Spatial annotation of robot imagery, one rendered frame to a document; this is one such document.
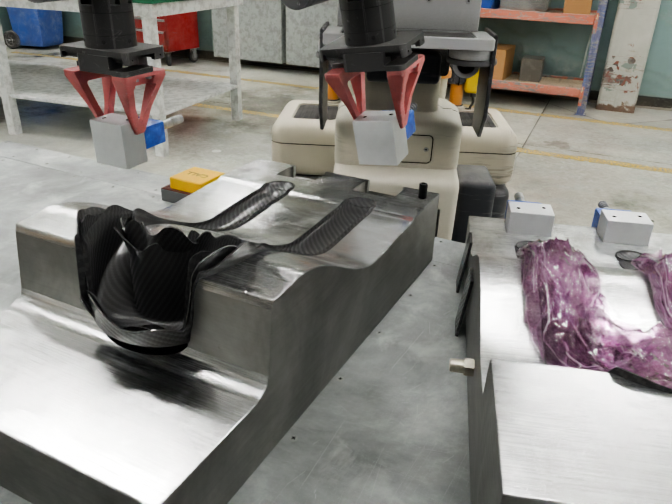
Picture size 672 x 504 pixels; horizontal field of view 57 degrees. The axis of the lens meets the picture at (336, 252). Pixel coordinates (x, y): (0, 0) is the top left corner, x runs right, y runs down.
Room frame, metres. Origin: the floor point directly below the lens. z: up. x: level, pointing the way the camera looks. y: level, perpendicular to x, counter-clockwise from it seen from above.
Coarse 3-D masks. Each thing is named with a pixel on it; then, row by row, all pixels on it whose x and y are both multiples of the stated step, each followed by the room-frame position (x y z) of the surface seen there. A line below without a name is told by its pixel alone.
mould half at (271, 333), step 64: (320, 192) 0.69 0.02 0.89; (64, 256) 0.45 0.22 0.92; (256, 256) 0.43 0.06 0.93; (320, 256) 0.52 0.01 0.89; (384, 256) 0.55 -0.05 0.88; (0, 320) 0.44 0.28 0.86; (64, 320) 0.44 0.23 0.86; (256, 320) 0.37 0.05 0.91; (320, 320) 0.43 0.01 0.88; (0, 384) 0.35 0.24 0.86; (64, 384) 0.36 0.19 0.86; (128, 384) 0.36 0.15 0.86; (192, 384) 0.36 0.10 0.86; (256, 384) 0.36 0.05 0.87; (320, 384) 0.43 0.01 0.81; (0, 448) 0.31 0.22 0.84; (64, 448) 0.29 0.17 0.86; (128, 448) 0.30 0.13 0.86; (192, 448) 0.30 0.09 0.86; (256, 448) 0.34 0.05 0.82
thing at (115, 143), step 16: (96, 128) 0.72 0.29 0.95; (112, 128) 0.70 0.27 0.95; (128, 128) 0.71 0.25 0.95; (160, 128) 0.76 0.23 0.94; (96, 144) 0.72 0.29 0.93; (112, 144) 0.71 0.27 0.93; (128, 144) 0.71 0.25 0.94; (144, 144) 0.73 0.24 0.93; (112, 160) 0.71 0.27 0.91; (128, 160) 0.70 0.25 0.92; (144, 160) 0.73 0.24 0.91
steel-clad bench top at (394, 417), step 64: (0, 192) 0.88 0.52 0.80; (64, 192) 0.89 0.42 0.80; (128, 192) 0.90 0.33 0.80; (0, 256) 0.67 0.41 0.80; (448, 256) 0.71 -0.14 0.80; (384, 320) 0.55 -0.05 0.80; (448, 320) 0.55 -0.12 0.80; (384, 384) 0.44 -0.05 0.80; (448, 384) 0.45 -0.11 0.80; (320, 448) 0.36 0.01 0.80; (384, 448) 0.36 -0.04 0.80; (448, 448) 0.37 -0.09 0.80
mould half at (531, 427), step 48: (480, 240) 0.64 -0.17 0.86; (528, 240) 0.65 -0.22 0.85; (576, 240) 0.65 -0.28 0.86; (480, 288) 0.46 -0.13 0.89; (624, 288) 0.46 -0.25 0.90; (480, 336) 0.41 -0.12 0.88; (528, 336) 0.41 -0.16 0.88; (480, 384) 0.36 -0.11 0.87; (528, 384) 0.31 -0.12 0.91; (576, 384) 0.31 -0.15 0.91; (624, 384) 0.31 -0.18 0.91; (480, 432) 0.32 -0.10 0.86; (528, 432) 0.27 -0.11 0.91; (576, 432) 0.27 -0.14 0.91; (624, 432) 0.27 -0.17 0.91; (480, 480) 0.29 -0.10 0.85; (528, 480) 0.23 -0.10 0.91; (576, 480) 0.23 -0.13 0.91; (624, 480) 0.23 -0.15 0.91
